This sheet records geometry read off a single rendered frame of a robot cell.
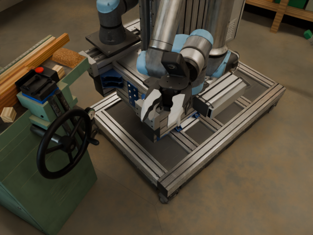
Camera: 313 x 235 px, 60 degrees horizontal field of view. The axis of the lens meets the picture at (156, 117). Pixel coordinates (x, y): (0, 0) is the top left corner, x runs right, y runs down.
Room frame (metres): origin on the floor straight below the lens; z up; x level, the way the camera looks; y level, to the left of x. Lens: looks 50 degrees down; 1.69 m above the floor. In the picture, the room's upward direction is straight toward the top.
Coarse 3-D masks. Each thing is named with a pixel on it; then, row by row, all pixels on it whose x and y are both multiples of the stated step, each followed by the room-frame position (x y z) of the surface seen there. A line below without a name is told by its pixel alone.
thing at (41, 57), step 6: (60, 36) 1.14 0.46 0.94; (66, 36) 1.15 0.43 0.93; (54, 42) 1.09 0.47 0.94; (60, 42) 1.11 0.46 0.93; (66, 42) 1.14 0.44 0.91; (48, 48) 1.04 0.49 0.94; (54, 48) 1.07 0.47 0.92; (36, 54) 1.00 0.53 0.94; (42, 54) 1.01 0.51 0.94; (48, 54) 1.03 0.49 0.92; (30, 60) 0.96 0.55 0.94; (36, 60) 0.97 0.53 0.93; (42, 60) 1.00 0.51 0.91; (30, 66) 0.93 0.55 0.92; (36, 66) 0.96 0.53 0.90; (12, 72) 0.88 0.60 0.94
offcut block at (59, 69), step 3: (54, 66) 0.92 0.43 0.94; (57, 66) 0.92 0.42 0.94; (60, 66) 0.92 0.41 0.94; (54, 69) 0.90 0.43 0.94; (57, 69) 0.90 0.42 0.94; (60, 69) 0.90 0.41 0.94; (63, 69) 0.91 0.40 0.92; (57, 72) 0.88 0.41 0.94; (60, 72) 0.89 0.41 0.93; (63, 72) 0.91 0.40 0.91; (60, 75) 0.89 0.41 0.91; (60, 78) 0.88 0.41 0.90
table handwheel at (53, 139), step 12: (60, 120) 0.61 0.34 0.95; (84, 120) 0.71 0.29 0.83; (36, 132) 0.66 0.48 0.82; (48, 132) 0.56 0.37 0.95; (72, 132) 0.64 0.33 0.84; (48, 144) 0.54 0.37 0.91; (60, 144) 0.59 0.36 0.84; (72, 144) 0.60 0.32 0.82; (84, 144) 0.67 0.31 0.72; (72, 156) 0.60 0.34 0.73; (72, 168) 0.57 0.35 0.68
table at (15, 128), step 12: (48, 60) 1.01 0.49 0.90; (84, 60) 1.01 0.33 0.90; (72, 72) 0.93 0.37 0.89; (72, 96) 0.81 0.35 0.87; (24, 108) 0.71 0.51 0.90; (0, 120) 0.65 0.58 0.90; (24, 120) 0.67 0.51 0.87; (36, 120) 0.68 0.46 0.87; (0, 132) 0.59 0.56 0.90; (12, 132) 0.62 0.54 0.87; (0, 144) 0.57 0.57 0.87
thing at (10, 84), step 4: (24, 72) 0.84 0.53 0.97; (20, 76) 0.81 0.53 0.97; (12, 80) 0.79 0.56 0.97; (16, 80) 0.79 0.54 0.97; (8, 84) 0.77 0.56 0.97; (12, 84) 0.77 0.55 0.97; (4, 88) 0.75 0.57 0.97; (8, 88) 0.75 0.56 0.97; (0, 92) 0.73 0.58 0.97; (4, 92) 0.73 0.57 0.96
